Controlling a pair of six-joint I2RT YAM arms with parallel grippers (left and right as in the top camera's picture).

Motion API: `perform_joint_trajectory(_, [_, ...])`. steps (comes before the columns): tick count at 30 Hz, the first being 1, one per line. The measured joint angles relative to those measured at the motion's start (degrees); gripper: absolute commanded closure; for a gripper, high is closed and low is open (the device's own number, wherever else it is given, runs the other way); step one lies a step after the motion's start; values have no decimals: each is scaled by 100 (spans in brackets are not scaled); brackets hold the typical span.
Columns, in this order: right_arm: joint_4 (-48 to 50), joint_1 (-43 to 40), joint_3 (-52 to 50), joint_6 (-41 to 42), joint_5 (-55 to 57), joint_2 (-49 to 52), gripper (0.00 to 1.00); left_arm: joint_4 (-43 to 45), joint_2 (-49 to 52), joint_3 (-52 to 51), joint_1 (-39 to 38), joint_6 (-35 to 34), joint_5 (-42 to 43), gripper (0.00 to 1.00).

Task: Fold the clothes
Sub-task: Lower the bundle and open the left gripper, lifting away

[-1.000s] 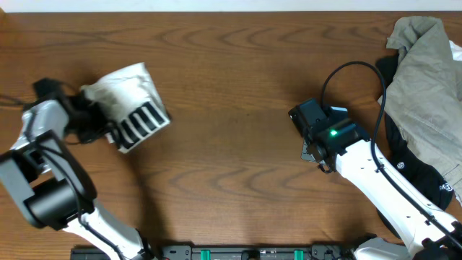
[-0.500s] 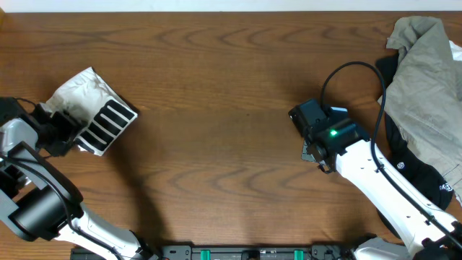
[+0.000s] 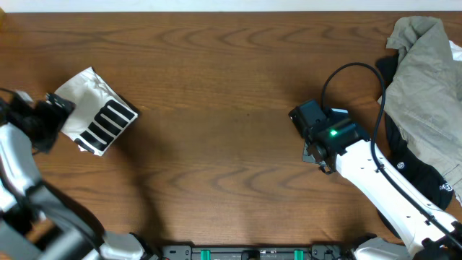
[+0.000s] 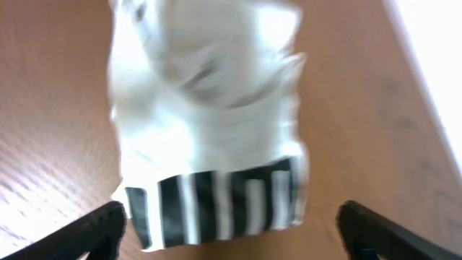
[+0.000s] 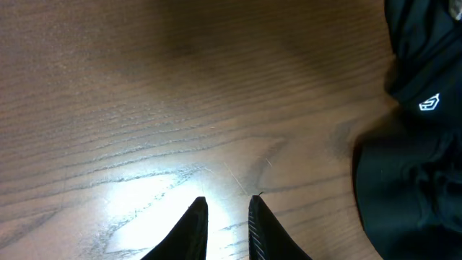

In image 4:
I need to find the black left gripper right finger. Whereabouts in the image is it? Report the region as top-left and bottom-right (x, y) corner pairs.
(336, 200), (461, 260)

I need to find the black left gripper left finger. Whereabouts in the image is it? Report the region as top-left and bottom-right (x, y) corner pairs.
(3, 201), (126, 260)

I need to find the white t-shirt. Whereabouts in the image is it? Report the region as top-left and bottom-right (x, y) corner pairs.
(108, 0), (309, 252)

